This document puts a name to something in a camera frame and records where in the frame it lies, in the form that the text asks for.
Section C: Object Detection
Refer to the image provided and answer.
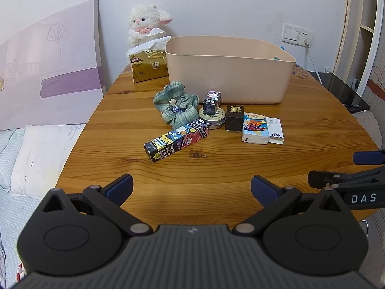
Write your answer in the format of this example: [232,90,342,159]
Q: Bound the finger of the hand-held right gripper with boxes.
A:
[307,167,385,191]
[353,150,385,166]

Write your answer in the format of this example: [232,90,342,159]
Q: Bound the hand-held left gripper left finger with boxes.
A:
[41,174,153,237]

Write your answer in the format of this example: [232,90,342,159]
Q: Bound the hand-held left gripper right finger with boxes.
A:
[234,175,350,237]

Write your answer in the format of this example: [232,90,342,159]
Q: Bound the grey cushion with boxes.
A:
[351,110,385,151]

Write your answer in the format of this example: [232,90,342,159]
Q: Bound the white flat box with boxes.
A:
[266,116,285,145]

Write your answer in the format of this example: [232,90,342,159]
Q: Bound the colourful pocket tissue pack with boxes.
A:
[241,112,270,145]

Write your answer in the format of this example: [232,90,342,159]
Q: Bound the long cartoon printed box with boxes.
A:
[143,120,210,164]

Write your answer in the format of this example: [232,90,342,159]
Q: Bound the black side table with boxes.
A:
[314,71,371,115]

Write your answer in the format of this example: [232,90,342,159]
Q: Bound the black square box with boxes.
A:
[225,104,245,133]

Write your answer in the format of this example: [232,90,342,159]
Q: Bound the white pillow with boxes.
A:
[10,123,87,200]

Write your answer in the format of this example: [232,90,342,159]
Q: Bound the round metal tin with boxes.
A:
[198,106,227,130]

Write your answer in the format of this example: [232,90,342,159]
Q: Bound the green plaid scrunchie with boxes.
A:
[153,80,200,126]

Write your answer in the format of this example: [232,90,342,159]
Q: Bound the small dark cartoon box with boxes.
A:
[202,90,222,116]

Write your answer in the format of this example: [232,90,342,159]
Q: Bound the flat printed packet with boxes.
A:
[290,66,311,79]

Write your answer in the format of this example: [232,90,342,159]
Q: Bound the light checked bed sheet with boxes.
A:
[0,128,64,288]

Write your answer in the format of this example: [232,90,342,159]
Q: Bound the beige plastic storage bin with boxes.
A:
[165,35,297,105]

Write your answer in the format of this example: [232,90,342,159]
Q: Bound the gold tissue pack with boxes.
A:
[126,36,171,84]

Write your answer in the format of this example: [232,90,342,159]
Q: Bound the white shelf unit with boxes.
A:
[332,0,385,93]

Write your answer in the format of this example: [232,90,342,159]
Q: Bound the purple bed headboard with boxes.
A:
[0,0,108,131]

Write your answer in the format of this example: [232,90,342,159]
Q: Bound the white plush lamb toy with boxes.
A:
[126,4,174,56]

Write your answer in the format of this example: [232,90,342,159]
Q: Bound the white plug with cable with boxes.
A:
[304,37,325,85]

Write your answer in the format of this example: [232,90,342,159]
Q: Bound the white wall socket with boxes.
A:
[298,27,314,47]

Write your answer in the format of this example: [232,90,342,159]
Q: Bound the white wall switch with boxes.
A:
[282,23,300,43]

